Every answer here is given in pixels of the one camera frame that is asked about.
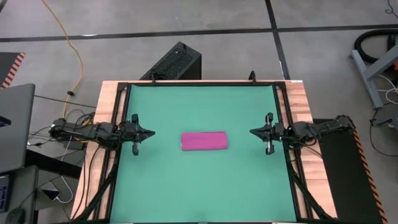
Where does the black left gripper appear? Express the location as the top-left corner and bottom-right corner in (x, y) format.
(120, 113), (156, 157)

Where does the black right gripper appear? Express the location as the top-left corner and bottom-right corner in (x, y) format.
(249, 112), (285, 156)

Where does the magenta cloth towel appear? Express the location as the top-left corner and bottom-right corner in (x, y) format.
(180, 131), (229, 152)

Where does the green table mat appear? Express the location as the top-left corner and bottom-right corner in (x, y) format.
(109, 84), (297, 223)

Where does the black computer tower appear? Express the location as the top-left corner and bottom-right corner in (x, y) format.
(139, 41), (202, 81)

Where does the large black orange-striped floor mat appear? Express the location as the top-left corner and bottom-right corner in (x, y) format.
(312, 118), (389, 224)

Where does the smartphone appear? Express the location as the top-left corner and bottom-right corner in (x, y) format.
(42, 188), (62, 202)

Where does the grey metal stand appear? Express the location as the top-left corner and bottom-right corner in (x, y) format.
(349, 43), (398, 109)

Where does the grey laptop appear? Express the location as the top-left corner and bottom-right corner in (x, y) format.
(0, 83), (36, 174)

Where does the grey side desk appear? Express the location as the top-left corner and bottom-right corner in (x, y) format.
(0, 164), (40, 224)

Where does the small black orange-striped floor mat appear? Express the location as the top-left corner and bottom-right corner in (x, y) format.
(0, 52), (25, 90)

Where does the black computer mouse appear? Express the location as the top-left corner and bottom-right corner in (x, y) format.
(4, 207), (25, 224)

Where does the device with blue keys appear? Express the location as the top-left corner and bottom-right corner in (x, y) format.
(0, 175), (12, 213)

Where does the black metal table frame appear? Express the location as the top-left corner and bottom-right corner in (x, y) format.
(70, 80), (338, 224)

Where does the yellow extension cable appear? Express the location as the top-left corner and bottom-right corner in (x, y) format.
(42, 0), (84, 121)

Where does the black hose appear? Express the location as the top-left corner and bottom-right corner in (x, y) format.
(354, 29), (398, 65)

